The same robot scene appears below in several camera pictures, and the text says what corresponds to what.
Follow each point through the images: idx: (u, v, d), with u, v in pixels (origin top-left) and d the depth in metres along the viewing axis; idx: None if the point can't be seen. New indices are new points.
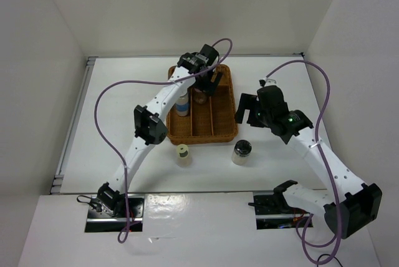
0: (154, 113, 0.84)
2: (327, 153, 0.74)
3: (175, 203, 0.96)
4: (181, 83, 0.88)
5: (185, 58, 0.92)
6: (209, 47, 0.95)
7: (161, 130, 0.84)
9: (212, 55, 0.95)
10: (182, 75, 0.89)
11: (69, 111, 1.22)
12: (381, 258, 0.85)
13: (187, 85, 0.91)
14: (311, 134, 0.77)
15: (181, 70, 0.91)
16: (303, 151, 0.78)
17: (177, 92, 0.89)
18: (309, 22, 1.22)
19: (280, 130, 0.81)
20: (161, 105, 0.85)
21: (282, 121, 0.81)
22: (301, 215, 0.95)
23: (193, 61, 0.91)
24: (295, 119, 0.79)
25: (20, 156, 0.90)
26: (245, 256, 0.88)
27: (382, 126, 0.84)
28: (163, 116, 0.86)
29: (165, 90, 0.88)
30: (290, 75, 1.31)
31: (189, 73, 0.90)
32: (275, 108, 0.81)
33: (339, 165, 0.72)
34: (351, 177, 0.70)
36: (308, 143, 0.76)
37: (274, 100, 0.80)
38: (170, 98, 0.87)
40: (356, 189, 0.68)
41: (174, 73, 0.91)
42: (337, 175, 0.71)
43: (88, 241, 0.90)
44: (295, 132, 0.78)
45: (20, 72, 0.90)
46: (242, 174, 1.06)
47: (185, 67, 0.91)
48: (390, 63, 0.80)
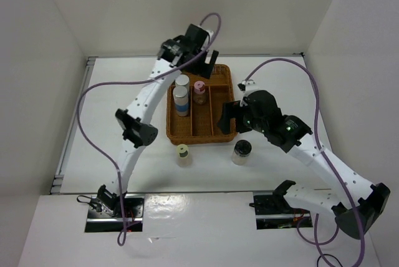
0: (136, 118, 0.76)
2: (332, 158, 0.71)
3: (175, 203, 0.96)
4: (163, 80, 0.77)
5: (166, 47, 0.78)
6: (193, 31, 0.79)
7: (146, 133, 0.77)
9: (199, 40, 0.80)
10: (163, 70, 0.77)
11: (68, 111, 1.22)
12: (381, 259, 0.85)
13: (171, 80, 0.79)
14: (312, 141, 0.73)
15: (161, 63, 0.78)
16: (307, 160, 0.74)
17: (159, 90, 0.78)
18: (309, 21, 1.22)
19: (280, 140, 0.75)
20: (143, 107, 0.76)
21: (280, 131, 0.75)
22: (301, 215, 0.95)
23: (176, 48, 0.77)
24: (292, 127, 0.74)
25: (20, 156, 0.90)
26: (245, 256, 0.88)
27: (383, 126, 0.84)
28: (145, 119, 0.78)
29: (145, 90, 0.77)
30: (290, 75, 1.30)
31: (171, 65, 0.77)
32: (270, 115, 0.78)
33: (345, 169, 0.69)
34: (361, 180, 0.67)
36: (312, 152, 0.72)
37: (267, 108, 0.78)
38: (151, 98, 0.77)
40: (367, 193, 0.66)
41: (154, 67, 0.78)
42: (346, 181, 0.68)
43: (88, 241, 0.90)
44: (297, 141, 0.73)
45: (19, 72, 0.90)
46: (242, 174, 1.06)
47: (167, 58, 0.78)
48: (390, 63, 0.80)
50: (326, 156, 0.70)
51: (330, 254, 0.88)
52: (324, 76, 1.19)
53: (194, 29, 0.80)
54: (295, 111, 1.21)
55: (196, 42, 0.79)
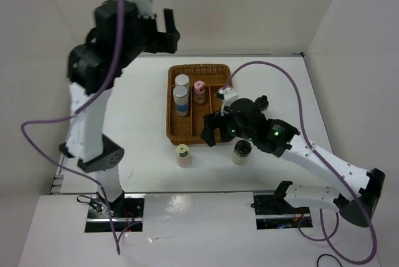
0: (76, 157, 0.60)
2: (324, 154, 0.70)
3: (175, 203, 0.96)
4: (87, 112, 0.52)
5: (73, 67, 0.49)
6: (100, 19, 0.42)
7: (100, 163, 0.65)
9: (113, 32, 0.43)
10: (82, 100, 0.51)
11: (68, 111, 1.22)
12: (381, 258, 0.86)
13: (101, 101, 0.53)
14: (302, 141, 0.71)
15: (75, 90, 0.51)
16: (301, 162, 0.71)
17: (90, 123, 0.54)
18: (309, 22, 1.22)
19: (271, 147, 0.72)
20: (78, 146, 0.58)
21: (270, 138, 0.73)
22: (301, 215, 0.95)
23: (83, 65, 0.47)
24: (280, 131, 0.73)
25: (20, 155, 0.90)
26: (245, 255, 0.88)
27: (382, 126, 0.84)
28: (91, 153, 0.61)
29: (72, 125, 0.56)
30: (290, 75, 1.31)
31: (88, 95, 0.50)
32: (257, 123, 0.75)
33: (340, 163, 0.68)
34: (356, 171, 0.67)
36: (305, 153, 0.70)
37: (254, 116, 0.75)
38: (85, 135, 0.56)
40: (365, 181, 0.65)
41: (71, 94, 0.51)
42: (344, 175, 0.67)
43: (88, 241, 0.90)
44: (287, 145, 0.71)
45: (19, 72, 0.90)
46: (242, 174, 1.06)
47: (79, 83, 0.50)
48: (390, 63, 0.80)
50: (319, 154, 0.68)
51: (329, 254, 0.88)
52: (324, 76, 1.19)
53: (103, 11, 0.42)
54: (296, 111, 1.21)
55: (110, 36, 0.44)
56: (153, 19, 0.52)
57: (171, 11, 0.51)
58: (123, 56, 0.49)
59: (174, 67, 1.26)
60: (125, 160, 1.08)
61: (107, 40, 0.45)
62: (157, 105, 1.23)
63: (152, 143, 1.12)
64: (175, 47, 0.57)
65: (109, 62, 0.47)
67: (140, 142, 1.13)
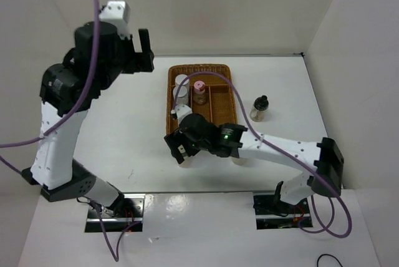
0: (42, 184, 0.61)
2: (274, 140, 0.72)
3: (175, 203, 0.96)
4: (57, 133, 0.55)
5: (47, 84, 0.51)
6: (80, 40, 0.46)
7: (67, 193, 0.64)
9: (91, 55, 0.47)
10: (52, 120, 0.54)
11: None
12: (381, 258, 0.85)
13: (70, 125, 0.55)
14: (250, 135, 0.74)
15: (48, 110, 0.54)
16: (258, 155, 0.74)
17: (58, 145, 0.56)
18: (309, 21, 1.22)
19: (227, 151, 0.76)
20: (45, 171, 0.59)
21: (223, 143, 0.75)
22: (301, 215, 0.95)
23: (57, 84, 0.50)
24: (229, 135, 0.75)
25: (20, 156, 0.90)
26: (244, 255, 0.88)
27: (383, 126, 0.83)
28: (57, 181, 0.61)
29: (40, 148, 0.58)
30: (290, 75, 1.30)
31: (60, 115, 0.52)
32: (206, 133, 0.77)
33: (289, 143, 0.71)
34: (307, 146, 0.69)
36: (255, 145, 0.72)
37: (200, 128, 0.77)
38: (52, 158, 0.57)
40: (317, 152, 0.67)
41: (43, 116, 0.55)
42: (297, 153, 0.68)
43: (88, 241, 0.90)
44: (239, 143, 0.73)
45: (19, 72, 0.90)
46: (242, 174, 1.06)
47: (53, 100, 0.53)
48: (390, 63, 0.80)
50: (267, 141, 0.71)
51: (330, 254, 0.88)
52: (323, 76, 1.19)
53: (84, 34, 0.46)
54: (296, 110, 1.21)
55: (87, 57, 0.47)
56: (128, 39, 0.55)
57: (147, 30, 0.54)
58: (100, 75, 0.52)
59: (174, 67, 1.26)
60: (125, 160, 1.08)
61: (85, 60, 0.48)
62: (157, 105, 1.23)
63: (152, 143, 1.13)
64: (153, 64, 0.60)
65: (83, 82, 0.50)
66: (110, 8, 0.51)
67: (140, 142, 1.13)
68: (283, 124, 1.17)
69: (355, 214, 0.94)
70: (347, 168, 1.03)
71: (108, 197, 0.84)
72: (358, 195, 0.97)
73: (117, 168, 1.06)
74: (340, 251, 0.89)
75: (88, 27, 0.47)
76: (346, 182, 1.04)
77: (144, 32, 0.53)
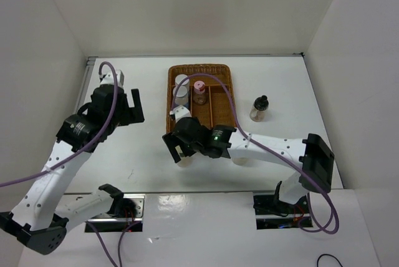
0: (24, 224, 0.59)
2: (261, 139, 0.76)
3: (175, 203, 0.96)
4: (63, 168, 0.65)
5: (68, 126, 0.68)
6: (100, 97, 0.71)
7: (43, 241, 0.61)
9: (108, 105, 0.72)
10: (63, 155, 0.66)
11: (69, 111, 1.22)
12: (381, 258, 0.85)
13: (73, 165, 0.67)
14: (239, 135, 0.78)
15: (61, 148, 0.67)
16: (248, 154, 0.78)
17: (60, 182, 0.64)
18: (309, 22, 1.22)
19: (217, 152, 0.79)
20: (34, 208, 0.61)
21: (213, 144, 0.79)
22: (301, 214, 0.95)
23: (80, 126, 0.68)
24: (219, 135, 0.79)
25: (20, 156, 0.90)
26: (244, 254, 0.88)
27: (383, 126, 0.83)
28: (38, 224, 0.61)
29: (38, 184, 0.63)
30: (290, 75, 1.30)
31: (73, 150, 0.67)
32: (197, 135, 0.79)
33: (277, 141, 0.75)
34: (293, 143, 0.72)
36: (244, 145, 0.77)
37: (192, 130, 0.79)
38: (48, 194, 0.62)
40: (302, 149, 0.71)
41: (52, 153, 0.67)
42: (283, 150, 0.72)
43: (88, 241, 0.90)
44: (227, 144, 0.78)
45: (19, 72, 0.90)
46: (242, 174, 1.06)
47: (69, 139, 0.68)
48: (390, 63, 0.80)
50: (254, 140, 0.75)
51: (329, 254, 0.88)
52: (323, 76, 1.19)
53: (103, 93, 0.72)
54: (296, 110, 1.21)
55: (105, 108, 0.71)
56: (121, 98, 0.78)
57: (136, 90, 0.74)
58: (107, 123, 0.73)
59: (174, 67, 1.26)
60: (125, 160, 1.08)
61: (101, 110, 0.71)
62: (157, 105, 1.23)
63: (151, 144, 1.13)
64: (142, 115, 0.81)
65: (96, 128, 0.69)
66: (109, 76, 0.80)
67: (140, 142, 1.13)
68: (283, 124, 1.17)
69: (355, 214, 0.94)
70: (347, 168, 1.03)
71: (102, 204, 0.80)
72: (358, 195, 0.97)
73: (117, 168, 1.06)
74: (340, 251, 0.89)
75: (105, 88, 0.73)
76: (346, 182, 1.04)
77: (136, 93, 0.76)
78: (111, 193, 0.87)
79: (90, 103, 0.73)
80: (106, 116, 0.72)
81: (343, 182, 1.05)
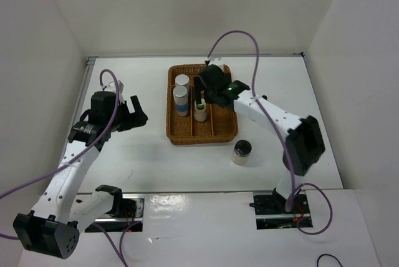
0: (48, 216, 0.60)
2: (267, 105, 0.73)
3: (175, 203, 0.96)
4: (80, 161, 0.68)
5: (77, 129, 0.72)
6: (98, 100, 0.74)
7: (64, 237, 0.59)
9: (108, 109, 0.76)
10: (78, 150, 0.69)
11: (69, 111, 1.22)
12: (381, 258, 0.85)
13: (88, 160, 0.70)
14: (249, 93, 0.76)
15: (73, 146, 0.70)
16: (246, 111, 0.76)
17: (76, 175, 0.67)
18: (309, 22, 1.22)
19: (225, 101, 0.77)
20: (56, 200, 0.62)
21: (224, 92, 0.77)
22: (301, 215, 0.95)
23: (89, 129, 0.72)
24: (233, 88, 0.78)
25: (20, 156, 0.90)
26: (244, 256, 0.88)
27: (382, 126, 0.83)
28: (60, 217, 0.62)
29: (57, 179, 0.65)
30: (290, 75, 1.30)
31: (87, 145, 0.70)
32: (217, 81, 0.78)
33: (278, 109, 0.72)
34: (290, 115, 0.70)
36: (248, 101, 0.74)
37: (214, 75, 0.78)
38: (67, 187, 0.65)
40: (296, 123, 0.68)
41: (66, 151, 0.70)
42: (278, 118, 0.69)
43: (88, 241, 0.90)
44: (235, 95, 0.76)
45: (19, 72, 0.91)
46: (242, 173, 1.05)
47: (80, 139, 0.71)
48: (389, 63, 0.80)
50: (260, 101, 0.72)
51: (328, 254, 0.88)
52: (323, 75, 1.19)
53: (101, 96, 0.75)
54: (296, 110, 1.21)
55: (106, 112, 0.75)
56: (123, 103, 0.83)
57: (135, 95, 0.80)
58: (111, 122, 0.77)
59: (174, 67, 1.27)
60: (125, 160, 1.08)
61: (101, 112, 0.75)
62: (157, 105, 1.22)
63: (152, 143, 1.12)
64: (144, 116, 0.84)
65: (101, 129, 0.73)
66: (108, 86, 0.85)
67: (139, 143, 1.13)
68: None
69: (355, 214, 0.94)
70: (347, 168, 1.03)
71: (104, 203, 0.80)
72: (357, 194, 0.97)
73: (117, 168, 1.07)
74: (340, 251, 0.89)
75: (103, 93, 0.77)
76: (346, 182, 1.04)
77: (135, 97, 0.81)
78: (110, 192, 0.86)
79: (90, 108, 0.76)
80: (107, 118, 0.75)
81: (342, 182, 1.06)
